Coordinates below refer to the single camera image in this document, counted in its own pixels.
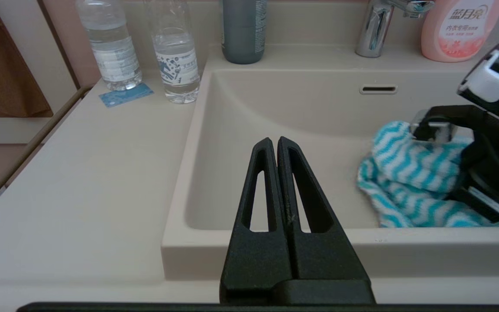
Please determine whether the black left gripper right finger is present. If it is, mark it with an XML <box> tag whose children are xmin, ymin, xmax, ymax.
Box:
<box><xmin>277</xmin><ymin>136</ymin><xmax>369</xmax><ymax>281</ymax></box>

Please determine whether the clear water bottle plain label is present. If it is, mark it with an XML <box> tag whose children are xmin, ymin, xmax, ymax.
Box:
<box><xmin>76</xmin><ymin>0</ymin><xmax>143</xmax><ymax>92</ymax></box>

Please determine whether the teal white striped towel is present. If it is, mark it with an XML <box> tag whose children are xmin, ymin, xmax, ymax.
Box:
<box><xmin>356</xmin><ymin>120</ymin><xmax>499</xmax><ymax>229</ymax></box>

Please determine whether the clear water bottle patterned label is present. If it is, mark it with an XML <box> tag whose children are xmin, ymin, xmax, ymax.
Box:
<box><xmin>145</xmin><ymin>0</ymin><xmax>201</xmax><ymax>105</ymax></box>

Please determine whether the chrome faucet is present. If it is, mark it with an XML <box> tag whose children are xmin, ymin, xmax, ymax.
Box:
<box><xmin>355</xmin><ymin>0</ymin><xmax>437</xmax><ymax>59</ymax></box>

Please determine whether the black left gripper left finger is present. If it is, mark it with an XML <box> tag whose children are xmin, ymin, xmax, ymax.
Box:
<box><xmin>220</xmin><ymin>137</ymin><xmax>294</xmax><ymax>304</ymax></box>

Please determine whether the pink soap pump bottle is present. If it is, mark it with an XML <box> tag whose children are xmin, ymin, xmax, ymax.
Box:
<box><xmin>421</xmin><ymin>0</ymin><xmax>499</xmax><ymax>63</ymax></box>

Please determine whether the grey pump bottle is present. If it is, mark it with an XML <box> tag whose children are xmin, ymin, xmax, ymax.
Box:
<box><xmin>221</xmin><ymin>0</ymin><xmax>268</xmax><ymax>65</ymax></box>

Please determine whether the beige ceramic sink basin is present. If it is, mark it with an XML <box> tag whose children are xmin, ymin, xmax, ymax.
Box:
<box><xmin>160</xmin><ymin>65</ymin><xmax>499</xmax><ymax>282</ymax></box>

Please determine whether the blue card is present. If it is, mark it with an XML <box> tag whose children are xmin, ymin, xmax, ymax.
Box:
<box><xmin>99</xmin><ymin>82</ymin><xmax>155</xmax><ymax>109</ymax></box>

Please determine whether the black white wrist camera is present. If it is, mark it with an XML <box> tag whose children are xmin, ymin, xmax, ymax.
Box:
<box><xmin>456</xmin><ymin>40</ymin><xmax>499</xmax><ymax>126</ymax></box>

